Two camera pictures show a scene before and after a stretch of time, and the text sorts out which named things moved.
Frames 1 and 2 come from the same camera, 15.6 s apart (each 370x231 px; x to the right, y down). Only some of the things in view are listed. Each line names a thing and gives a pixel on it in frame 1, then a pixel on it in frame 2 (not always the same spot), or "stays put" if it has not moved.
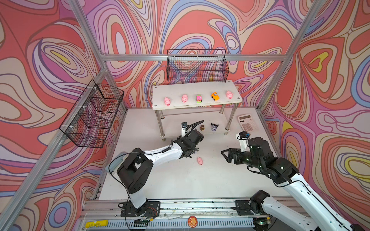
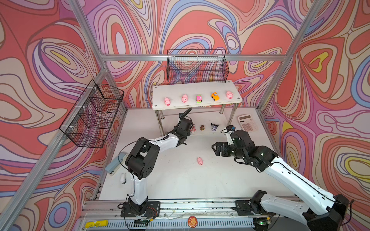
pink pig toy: x=229 y=94 stays put
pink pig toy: x=200 y=161 stays put
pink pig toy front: x=167 y=101 stays put
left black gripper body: x=180 y=140 → x=187 y=134
